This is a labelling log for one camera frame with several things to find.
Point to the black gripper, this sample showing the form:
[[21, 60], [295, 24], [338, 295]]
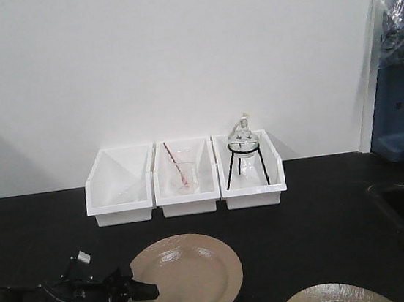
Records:
[[115, 287]]

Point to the beige round plate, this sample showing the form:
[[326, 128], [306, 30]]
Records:
[[335, 292], [190, 268]]

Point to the left white storage bin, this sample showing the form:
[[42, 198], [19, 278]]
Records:
[[119, 188]]

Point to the white storage bin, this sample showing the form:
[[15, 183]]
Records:
[[250, 188], [198, 150], [119, 188]]

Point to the clear glass beaker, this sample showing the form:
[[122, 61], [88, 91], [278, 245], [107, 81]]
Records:
[[189, 169]]

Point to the middle white storage bin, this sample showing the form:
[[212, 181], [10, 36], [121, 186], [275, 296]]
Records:
[[198, 150]]

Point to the red glass stirring rod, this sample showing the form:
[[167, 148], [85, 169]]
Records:
[[179, 170]]

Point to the right white storage bin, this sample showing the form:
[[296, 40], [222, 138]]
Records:
[[250, 188]]

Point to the round glass flask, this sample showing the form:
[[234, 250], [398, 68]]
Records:
[[242, 140]]

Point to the black wire tripod stand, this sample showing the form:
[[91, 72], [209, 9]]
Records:
[[245, 160]]

